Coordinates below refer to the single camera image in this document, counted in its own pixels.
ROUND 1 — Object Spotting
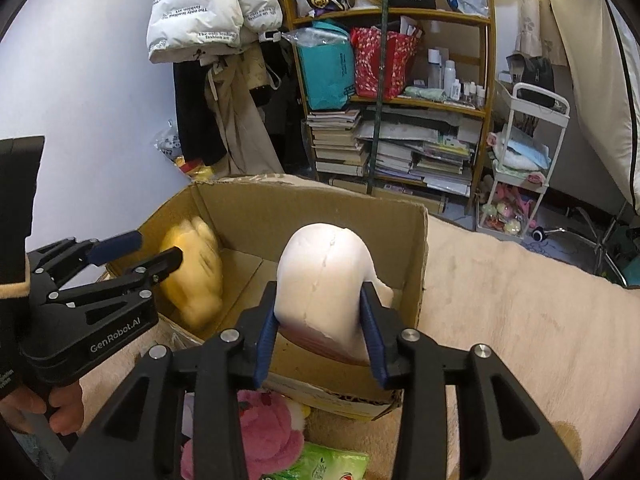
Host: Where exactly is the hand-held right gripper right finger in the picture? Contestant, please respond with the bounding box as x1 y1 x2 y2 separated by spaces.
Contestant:
359 281 585 480

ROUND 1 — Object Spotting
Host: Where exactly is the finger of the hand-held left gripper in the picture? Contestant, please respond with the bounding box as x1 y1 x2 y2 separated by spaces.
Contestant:
27 230 144 286
47 246 184 312

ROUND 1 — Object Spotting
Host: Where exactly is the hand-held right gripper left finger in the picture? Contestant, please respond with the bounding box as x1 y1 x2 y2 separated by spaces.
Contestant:
55 281 279 480

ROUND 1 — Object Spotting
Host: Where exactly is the yellow plush toy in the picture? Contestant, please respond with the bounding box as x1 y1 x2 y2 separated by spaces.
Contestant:
159 216 225 332

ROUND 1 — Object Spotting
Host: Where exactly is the pink plush toy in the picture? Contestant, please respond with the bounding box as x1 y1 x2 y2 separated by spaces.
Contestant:
180 389 312 480

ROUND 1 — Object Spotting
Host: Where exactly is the white plush toy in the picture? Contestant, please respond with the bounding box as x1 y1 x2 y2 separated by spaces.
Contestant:
276 223 396 367

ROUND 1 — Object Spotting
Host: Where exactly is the green tissue pack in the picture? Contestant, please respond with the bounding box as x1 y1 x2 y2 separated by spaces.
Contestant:
270 442 371 480

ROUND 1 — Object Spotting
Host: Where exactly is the cardboard box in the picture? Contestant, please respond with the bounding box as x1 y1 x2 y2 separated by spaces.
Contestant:
102 174 430 422

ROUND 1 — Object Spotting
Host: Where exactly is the person's left hand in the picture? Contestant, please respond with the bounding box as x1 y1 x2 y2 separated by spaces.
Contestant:
0 381 85 435

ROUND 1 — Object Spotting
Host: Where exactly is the clear snack bag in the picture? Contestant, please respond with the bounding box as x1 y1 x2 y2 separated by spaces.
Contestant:
155 120 216 181

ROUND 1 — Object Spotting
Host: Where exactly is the beige patterned blanket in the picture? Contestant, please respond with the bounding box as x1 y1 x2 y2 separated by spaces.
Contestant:
80 215 640 480

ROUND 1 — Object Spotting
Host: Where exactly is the black coat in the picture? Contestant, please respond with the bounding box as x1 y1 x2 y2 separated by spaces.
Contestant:
172 57 228 166

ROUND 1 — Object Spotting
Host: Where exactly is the pile of books and papers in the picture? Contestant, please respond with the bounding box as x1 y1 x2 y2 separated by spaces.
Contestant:
355 107 483 196

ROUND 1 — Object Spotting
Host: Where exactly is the stack of books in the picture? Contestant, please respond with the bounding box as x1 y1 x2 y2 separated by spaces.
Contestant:
306 109 371 178

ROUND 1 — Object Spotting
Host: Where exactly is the white puffer jacket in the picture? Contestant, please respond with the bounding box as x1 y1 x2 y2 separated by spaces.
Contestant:
146 0 286 65

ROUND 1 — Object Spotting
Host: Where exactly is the teal bag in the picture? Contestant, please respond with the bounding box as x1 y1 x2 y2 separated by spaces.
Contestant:
298 22 357 111

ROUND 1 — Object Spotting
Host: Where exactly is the group of white bottles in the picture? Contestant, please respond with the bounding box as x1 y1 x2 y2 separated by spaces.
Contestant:
427 47 486 108

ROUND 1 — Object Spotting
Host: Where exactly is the red patterned bag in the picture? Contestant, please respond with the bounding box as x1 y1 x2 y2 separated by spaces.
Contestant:
350 27 423 100

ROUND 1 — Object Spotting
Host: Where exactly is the green pole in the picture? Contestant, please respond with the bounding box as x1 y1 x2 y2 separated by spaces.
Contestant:
367 0 391 196

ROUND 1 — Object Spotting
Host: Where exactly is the white rolling cart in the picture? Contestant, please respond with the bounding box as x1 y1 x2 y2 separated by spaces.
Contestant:
477 82 571 241

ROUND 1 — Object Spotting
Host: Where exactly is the wooden shelf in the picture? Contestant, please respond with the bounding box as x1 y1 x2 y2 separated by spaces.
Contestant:
280 0 498 216

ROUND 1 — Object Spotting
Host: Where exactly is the black bag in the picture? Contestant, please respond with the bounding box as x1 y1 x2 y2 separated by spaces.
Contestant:
505 52 556 108

